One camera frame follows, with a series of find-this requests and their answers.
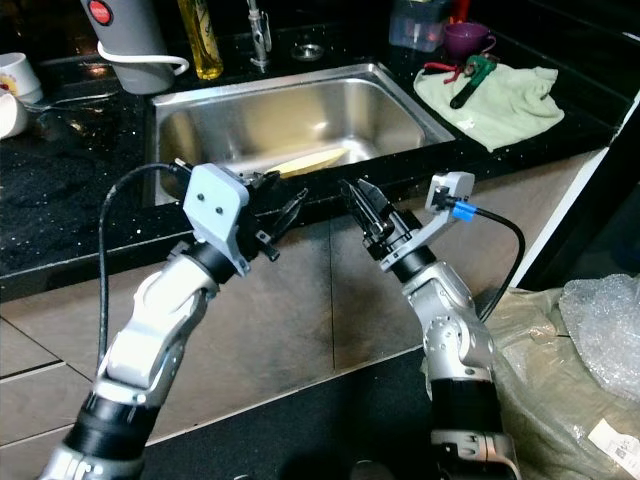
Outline white plastic rice scoop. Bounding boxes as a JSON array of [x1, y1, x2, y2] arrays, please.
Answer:
[[0, 92, 29, 139]]

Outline stainless steel sink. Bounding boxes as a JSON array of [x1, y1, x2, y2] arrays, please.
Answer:
[[153, 62, 456, 206]]

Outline clear plastic container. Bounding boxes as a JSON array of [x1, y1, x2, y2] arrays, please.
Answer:
[[388, 0, 453, 53]]

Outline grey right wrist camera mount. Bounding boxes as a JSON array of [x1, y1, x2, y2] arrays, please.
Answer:
[[380, 170, 476, 271]]

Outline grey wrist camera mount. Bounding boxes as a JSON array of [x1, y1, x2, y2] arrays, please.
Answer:
[[380, 170, 476, 271], [182, 163, 253, 276]]

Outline grey kettle with red badge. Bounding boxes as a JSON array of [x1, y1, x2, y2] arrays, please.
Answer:
[[82, 0, 173, 96]]

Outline green handled kitchen tool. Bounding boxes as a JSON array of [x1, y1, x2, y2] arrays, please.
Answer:
[[450, 57, 499, 111]]

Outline red handled kitchen tool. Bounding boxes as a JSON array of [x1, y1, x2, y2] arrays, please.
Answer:
[[423, 60, 461, 81]]

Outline light green towel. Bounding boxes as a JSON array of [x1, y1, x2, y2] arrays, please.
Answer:
[[413, 62, 566, 153]]

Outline red bottle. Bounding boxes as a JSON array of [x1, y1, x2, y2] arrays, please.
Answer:
[[450, 0, 476, 29]]

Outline steel faucet with white filter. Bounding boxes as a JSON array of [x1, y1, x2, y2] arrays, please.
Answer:
[[245, 0, 276, 74]]

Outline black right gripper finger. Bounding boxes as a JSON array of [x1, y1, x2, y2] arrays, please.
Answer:
[[338, 178, 376, 231], [357, 178, 391, 221]]

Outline white kettle cord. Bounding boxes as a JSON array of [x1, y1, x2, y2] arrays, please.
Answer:
[[100, 42, 191, 79]]

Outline olive woven sack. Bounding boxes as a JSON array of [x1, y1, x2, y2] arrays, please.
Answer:
[[480, 288, 640, 480]]

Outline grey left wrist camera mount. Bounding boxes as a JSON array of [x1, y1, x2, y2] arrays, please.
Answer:
[[182, 163, 253, 276]]

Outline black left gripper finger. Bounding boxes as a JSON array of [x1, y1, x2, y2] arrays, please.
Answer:
[[272, 205, 309, 249], [268, 187, 311, 221]]

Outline white printed mug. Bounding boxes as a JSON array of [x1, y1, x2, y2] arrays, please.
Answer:
[[0, 52, 46, 104]]

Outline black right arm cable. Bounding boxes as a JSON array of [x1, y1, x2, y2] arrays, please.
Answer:
[[455, 200, 528, 323]]

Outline beige kitchen base cabinet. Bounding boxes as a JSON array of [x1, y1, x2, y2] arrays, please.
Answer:
[[0, 150, 611, 480]]

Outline large black floor mat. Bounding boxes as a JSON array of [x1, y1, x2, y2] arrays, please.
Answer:
[[140, 345, 436, 480]]

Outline yellow oil bottle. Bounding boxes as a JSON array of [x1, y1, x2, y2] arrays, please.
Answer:
[[178, 0, 223, 83]]

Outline pale yellow flat dish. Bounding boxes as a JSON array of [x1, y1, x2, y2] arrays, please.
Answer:
[[265, 147, 351, 179]]

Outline purple cup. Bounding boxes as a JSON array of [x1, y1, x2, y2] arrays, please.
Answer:
[[445, 22, 499, 61]]

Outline round steel counter fitting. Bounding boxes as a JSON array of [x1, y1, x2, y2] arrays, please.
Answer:
[[290, 42, 326, 63]]

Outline clear bubble wrap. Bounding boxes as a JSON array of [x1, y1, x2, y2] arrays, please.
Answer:
[[560, 275, 640, 401]]

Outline steel spoon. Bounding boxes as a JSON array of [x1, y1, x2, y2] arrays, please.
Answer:
[[28, 92, 111, 113]]

